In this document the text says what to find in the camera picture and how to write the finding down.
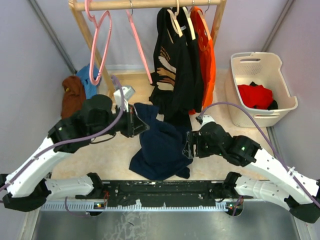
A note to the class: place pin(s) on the red t shirt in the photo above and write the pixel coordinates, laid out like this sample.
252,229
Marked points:
244,91

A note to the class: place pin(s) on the white laundry basket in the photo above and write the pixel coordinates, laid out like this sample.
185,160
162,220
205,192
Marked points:
261,68

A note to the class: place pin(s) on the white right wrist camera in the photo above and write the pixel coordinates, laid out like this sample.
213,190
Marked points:
204,119

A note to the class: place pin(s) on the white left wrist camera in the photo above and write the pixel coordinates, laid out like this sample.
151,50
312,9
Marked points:
128,91

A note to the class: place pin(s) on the light blue t shirt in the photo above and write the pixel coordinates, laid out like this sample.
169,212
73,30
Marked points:
84,75

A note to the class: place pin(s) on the wooden hanger under orange shirt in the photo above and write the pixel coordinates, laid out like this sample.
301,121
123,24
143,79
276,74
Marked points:
200,24

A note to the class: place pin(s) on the navy blue t shirt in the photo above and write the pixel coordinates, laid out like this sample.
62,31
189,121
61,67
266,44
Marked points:
161,154

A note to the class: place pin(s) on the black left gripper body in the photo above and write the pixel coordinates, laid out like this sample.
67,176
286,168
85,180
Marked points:
125,124

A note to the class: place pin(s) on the black printed t shirt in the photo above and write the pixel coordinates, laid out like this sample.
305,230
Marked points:
173,78

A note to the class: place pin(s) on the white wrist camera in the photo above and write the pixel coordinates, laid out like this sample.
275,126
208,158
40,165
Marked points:
128,91
204,119

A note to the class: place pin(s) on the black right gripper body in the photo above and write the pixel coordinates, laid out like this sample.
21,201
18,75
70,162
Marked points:
202,148

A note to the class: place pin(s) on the brown t shirt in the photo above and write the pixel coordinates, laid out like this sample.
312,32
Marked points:
73,97

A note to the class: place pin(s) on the pink hanger in middle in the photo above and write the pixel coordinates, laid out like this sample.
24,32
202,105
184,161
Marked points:
138,43

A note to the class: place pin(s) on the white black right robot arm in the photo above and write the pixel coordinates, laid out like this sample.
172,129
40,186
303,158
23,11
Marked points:
288,189

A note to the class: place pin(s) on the orange t shirt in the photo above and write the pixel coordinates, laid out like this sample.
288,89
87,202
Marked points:
208,70

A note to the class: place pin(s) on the cream hanger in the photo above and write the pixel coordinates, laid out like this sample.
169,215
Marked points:
173,17
190,24

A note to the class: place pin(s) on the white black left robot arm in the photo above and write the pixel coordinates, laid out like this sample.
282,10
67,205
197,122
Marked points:
28,188

